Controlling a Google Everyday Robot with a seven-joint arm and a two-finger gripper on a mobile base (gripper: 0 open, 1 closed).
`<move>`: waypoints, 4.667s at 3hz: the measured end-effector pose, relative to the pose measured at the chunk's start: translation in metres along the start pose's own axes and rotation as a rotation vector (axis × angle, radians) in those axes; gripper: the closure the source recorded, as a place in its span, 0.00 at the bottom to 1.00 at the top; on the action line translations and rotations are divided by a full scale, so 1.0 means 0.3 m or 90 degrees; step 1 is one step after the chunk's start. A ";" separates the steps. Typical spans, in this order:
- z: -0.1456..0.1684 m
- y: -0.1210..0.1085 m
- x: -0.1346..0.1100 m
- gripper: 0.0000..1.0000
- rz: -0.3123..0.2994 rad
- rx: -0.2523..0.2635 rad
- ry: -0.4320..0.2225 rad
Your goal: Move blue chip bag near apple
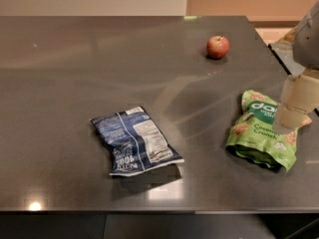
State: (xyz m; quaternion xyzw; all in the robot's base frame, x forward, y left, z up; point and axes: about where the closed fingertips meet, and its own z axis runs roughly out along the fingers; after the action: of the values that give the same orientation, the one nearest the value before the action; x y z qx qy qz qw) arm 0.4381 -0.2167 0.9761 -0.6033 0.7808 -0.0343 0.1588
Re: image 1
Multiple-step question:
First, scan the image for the red apple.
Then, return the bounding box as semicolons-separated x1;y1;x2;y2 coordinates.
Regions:
206;36;230;59

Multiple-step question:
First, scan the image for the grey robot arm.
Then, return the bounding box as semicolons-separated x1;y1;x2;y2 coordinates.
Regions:
273;1;319;134

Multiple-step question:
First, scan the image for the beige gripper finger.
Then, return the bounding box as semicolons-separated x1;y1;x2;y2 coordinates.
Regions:
273;69;319;134

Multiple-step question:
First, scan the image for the blue chip bag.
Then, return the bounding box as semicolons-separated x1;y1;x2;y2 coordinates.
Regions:
91;107;184;177

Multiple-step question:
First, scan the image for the green coconut crunch bag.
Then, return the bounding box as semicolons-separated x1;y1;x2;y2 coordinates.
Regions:
226;90;312;171

